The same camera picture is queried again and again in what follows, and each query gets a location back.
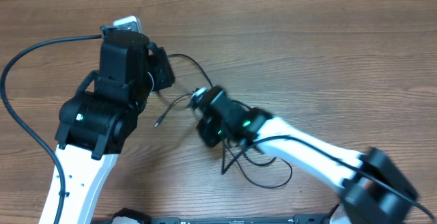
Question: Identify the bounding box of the black USB cable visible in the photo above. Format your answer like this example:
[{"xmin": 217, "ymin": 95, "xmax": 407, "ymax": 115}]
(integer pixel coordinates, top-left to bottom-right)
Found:
[{"xmin": 220, "ymin": 99, "xmax": 294, "ymax": 189}]

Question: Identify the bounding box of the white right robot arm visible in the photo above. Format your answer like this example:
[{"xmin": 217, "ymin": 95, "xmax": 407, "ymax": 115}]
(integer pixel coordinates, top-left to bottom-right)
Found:
[{"xmin": 191, "ymin": 86, "xmax": 418, "ymax": 223}]

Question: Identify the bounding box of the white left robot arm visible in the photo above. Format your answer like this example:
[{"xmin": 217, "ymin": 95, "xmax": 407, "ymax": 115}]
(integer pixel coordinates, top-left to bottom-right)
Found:
[{"xmin": 40, "ymin": 30, "xmax": 175, "ymax": 223}]

